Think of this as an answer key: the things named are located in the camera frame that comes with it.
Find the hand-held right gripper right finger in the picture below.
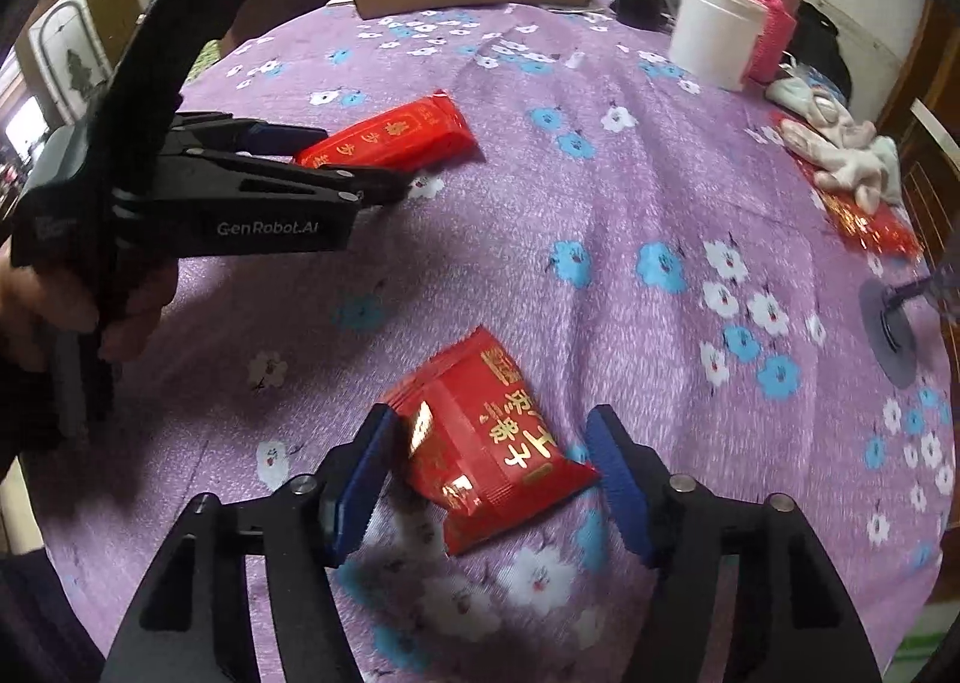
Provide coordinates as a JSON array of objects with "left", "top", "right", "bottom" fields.
[{"left": 583, "top": 404, "right": 887, "bottom": 683}]

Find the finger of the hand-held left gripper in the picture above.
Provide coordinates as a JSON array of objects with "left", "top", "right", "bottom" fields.
[
  {"left": 191, "top": 146, "right": 415, "bottom": 208},
  {"left": 172, "top": 111, "right": 331, "bottom": 159}
]

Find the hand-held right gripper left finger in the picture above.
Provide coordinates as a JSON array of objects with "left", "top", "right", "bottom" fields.
[{"left": 100, "top": 402, "right": 397, "bottom": 683}]

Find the long red snack packet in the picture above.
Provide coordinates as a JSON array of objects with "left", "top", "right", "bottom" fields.
[{"left": 294, "top": 90, "right": 479, "bottom": 170}]

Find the small red gold-print snack packet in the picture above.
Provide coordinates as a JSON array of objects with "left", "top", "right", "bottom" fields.
[{"left": 385, "top": 325, "right": 601, "bottom": 556}]

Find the person's left hand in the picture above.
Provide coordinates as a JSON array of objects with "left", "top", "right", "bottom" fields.
[{"left": 0, "top": 251, "right": 179, "bottom": 363}]

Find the green patterned cloth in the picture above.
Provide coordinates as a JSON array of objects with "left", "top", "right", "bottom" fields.
[{"left": 184, "top": 39, "right": 220, "bottom": 84}]

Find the wooden glass-panel door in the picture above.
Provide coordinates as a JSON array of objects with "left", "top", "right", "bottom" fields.
[{"left": 15, "top": 0, "right": 196, "bottom": 129}]

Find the small black box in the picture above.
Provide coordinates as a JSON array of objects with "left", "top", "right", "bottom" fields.
[{"left": 616, "top": 0, "right": 668, "bottom": 28}]

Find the red gold foil bag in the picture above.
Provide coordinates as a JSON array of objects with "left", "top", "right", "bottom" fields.
[{"left": 780, "top": 116, "right": 923, "bottom": 256}]

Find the white plastic jar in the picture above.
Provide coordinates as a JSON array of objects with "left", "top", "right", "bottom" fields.
[{"left": 667, "top": 0, "right": 770, "bottom": 91}]

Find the white cloth bundle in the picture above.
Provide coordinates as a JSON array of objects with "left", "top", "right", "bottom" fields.
[{"left": 769, "top": 75, "right": 901, "bottom": 208}]

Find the pink thermos bottle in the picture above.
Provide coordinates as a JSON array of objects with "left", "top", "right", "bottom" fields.
[{"left": 731, "top": 0, "right": 800, "bottom": 84}]

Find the black bag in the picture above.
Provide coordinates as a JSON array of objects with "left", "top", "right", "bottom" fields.
[{"left": 787, "top": 0, "right": 854, "bottom": 103}]

